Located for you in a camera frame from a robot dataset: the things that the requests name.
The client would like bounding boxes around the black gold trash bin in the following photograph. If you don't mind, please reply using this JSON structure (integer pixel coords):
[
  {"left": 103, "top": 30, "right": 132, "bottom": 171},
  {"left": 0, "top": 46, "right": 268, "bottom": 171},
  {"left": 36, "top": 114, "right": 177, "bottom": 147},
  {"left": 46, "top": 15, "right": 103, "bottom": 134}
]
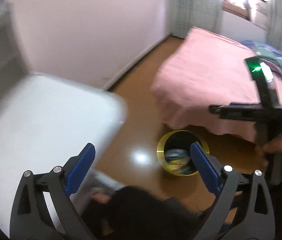
[{"left": 157, "top": 130, "right": 210, "bottom": 177}]

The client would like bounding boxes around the pink bed cover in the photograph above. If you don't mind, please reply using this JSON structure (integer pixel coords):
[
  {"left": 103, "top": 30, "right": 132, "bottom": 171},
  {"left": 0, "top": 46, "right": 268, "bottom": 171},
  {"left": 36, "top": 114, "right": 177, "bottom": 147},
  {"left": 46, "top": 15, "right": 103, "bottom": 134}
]
[{"left": 150, "top": 26, "right": 282, "bottom": 145}]

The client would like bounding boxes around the green plaid curtain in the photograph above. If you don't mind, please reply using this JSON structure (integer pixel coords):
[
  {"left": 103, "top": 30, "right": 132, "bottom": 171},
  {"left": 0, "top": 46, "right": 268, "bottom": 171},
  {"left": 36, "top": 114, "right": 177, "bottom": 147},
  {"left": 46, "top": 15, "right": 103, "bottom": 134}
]
[{"left": 170, "top": 0, "right": 223, "bottom": 38}]

